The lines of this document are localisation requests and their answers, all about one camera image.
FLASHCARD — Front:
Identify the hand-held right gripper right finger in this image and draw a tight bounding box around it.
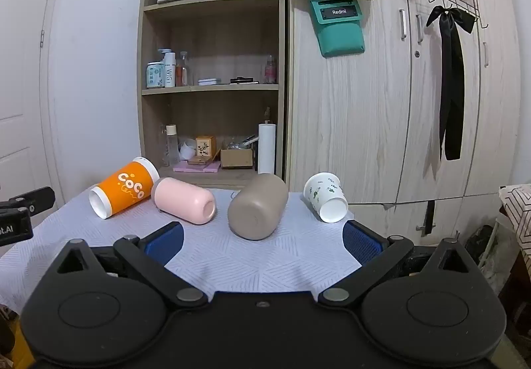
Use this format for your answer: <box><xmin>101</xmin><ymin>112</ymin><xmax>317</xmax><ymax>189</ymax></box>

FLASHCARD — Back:
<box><xmin>319</xmin><ymin>220</ymin><xmax>484</xmax><ymax>307</ymax></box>

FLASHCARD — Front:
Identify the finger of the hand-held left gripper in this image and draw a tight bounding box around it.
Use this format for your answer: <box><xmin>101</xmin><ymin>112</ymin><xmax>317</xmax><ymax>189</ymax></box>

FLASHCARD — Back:
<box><xmin>0</xmin><ymin>186</ymin><xmax>56</xmax><ymax>215</ymax></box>

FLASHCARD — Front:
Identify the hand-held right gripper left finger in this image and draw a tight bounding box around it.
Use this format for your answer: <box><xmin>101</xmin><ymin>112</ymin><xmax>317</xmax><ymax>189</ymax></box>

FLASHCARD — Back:
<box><xmin>54</xmin><ymin>222</ymin><xmax>208</xmax><ymax>308</ymax></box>

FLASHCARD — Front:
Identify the pink cup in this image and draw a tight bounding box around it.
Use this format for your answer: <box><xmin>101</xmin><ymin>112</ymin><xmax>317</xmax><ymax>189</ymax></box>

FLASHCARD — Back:
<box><xmin>151</xmin><ymin>177</ymin><xmax>217</xmax><ymax>225</ymax></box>

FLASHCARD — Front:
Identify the white leaf-print paper cup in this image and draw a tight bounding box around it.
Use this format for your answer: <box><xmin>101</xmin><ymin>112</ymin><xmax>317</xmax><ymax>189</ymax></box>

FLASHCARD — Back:
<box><xmin>304</xmin><ymin>172</ymin><xmax>349</xmax><ymax>224</ymax></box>

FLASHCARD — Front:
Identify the orange paper cup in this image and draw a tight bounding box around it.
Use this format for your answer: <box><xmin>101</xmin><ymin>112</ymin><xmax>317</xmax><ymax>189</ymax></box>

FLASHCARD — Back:
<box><xmin>88</xmin><ymin>157</ymin><xmax>160</xmax><ymax>220</ymax></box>

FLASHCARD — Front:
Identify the taupe cup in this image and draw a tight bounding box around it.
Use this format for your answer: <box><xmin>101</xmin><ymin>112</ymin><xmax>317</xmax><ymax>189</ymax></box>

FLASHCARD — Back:
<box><xmin>227</xmin><ymin>173</ymin><xmax>289</xmax><ymax>240</ymax></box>

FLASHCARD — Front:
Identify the pink flat pad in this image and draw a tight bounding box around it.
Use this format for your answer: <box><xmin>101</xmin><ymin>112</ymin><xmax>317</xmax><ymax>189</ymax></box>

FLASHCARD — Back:
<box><xmin>173</xmin><ymin>160</ymin><xmax>221</xmax><ymax>174</ymax></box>

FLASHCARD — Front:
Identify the white patterned tablecloth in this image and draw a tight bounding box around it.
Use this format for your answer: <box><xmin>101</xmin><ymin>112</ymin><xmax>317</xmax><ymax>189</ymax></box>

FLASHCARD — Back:
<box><xmin>0</xmin><ymin>182</ymin><xmax>374</xmax><ymax>314</ymax></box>

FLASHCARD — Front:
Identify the white mug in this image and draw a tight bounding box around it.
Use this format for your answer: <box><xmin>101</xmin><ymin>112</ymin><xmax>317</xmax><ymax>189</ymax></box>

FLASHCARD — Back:
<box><xmin>180</xmin><ymin>139</ymin><xmax>198</xmax><ymax>161</ymax></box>

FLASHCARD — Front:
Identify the clear bottle with cream cap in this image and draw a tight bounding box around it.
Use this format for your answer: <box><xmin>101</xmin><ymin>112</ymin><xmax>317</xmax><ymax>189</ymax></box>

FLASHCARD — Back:
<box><xmin>165</xmin><ymin>124</ymin><xmax>180</xmax><ymax>167</ymax></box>

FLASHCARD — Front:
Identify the small wooden floral box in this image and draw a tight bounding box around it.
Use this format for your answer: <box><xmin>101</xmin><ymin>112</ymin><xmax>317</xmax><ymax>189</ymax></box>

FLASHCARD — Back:
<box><xmin>195</xmin><ymin>135</ymin><xmax>217</xmax><ymax>158</ymax></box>

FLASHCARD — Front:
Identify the cardboard box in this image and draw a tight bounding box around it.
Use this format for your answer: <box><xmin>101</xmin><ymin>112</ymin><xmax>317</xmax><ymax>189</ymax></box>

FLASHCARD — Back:
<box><xmin>220</xmin><ymin>147</ymin><xmax>254</xmax><ymax>169</ymax></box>

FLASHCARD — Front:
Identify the black bag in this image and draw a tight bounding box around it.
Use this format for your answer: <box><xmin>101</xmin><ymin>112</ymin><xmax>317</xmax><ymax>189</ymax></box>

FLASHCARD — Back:
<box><xmin>465</xmin><ymin>225</ymin><xmax>495</xmax><ymax>267</ymax></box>

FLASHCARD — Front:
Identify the light wooden wardrobe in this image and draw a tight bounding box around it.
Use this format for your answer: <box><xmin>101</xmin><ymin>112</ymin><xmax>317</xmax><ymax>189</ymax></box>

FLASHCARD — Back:
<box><xmin>286</xmin><ymin>0</ymin><xmax>524</xmax><ymax>237</ymax></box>

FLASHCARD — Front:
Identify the paper towel roll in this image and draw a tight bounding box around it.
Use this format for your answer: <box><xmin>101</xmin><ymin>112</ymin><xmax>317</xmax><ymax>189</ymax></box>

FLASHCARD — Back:
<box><xmin>258</xmin><ymin>123</ymin><xmax>277</xmax><ymax>175</ymax></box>

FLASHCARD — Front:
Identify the white door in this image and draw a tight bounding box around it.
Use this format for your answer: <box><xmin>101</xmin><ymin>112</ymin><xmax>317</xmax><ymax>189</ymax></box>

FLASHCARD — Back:
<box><xmin>0</xmin><ymin>0</ymin><xmax>64</xmax><ymax>212</ymax></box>

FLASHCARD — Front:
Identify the geometric patterned cloth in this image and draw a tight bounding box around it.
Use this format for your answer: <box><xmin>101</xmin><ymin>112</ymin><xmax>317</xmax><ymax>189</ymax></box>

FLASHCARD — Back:
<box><xmin>499</xmin><ymin>184</ymin><xmax>531</xmax><ymax>267</ymax></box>

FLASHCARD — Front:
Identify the teal label jar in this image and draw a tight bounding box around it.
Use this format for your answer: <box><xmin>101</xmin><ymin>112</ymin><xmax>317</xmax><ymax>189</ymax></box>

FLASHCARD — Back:
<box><xmin>146</xmin><ymin>62</ymin><xmax>165</xmax><ymax>89</ymax></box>

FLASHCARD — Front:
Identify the clear bottle with orange liquid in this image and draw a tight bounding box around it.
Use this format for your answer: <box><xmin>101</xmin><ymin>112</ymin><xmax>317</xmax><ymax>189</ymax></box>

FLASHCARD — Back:
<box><xmin>175</xmin><ymin>51</ymin><xmax>190</xmax><ymax>87</ymax></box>

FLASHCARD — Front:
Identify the white pump bottle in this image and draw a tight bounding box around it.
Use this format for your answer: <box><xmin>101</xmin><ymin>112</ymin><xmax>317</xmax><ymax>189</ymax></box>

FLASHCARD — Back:
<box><xmin>157</xmin><ymin>48</ymin><xmax>177</xmax><ymax>88</ymax></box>

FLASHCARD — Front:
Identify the black ribbon bow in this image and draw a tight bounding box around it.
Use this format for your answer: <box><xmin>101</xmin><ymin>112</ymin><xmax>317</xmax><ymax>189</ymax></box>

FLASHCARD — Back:
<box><xmin>426</xmin><ymin>5</ymin><xmax>476</xmax><ymax>161</ymax></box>

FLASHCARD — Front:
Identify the pink clear bottle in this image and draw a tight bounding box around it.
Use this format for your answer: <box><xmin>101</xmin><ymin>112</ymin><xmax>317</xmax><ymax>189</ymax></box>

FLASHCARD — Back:
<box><xmin>264</xmin><ymin>54</ymin><xmax>278</xmax><ymax>84</ymax></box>

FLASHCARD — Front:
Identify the wooden bookshelf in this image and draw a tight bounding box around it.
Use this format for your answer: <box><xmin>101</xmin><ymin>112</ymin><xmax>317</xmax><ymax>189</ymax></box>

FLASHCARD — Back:
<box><xmin>137</xmin><ymin>0</ymin><xmax>288</xmax><ymax>191</ymax></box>

